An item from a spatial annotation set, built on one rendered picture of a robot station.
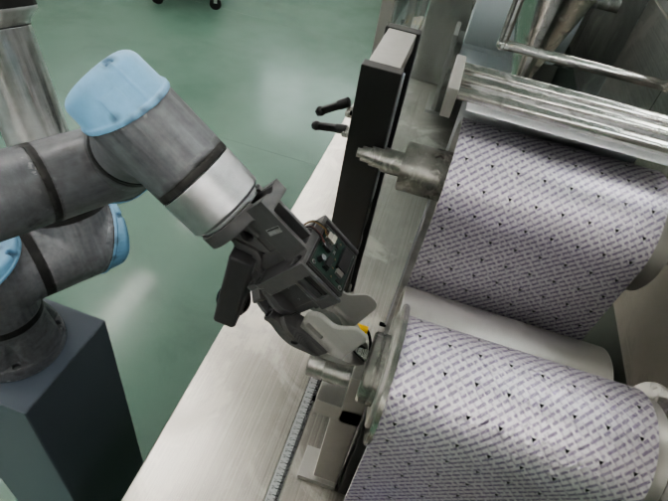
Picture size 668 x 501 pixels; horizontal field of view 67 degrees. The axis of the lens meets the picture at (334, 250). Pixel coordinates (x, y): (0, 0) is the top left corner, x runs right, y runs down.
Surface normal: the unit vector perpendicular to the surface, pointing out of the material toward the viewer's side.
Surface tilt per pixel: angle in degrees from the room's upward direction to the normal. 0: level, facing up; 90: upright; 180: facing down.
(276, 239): 90
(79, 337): 0
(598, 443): 37
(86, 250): 69
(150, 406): 0
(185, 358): 0
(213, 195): 56
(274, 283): 90
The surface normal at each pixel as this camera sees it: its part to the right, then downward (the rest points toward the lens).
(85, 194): 0.69, 0.51
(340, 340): -0.28, 0.63
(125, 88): 0.46, -0.03
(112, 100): 0.18, 0.26
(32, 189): 0.65, 0.11
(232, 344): 0.15, -0.71
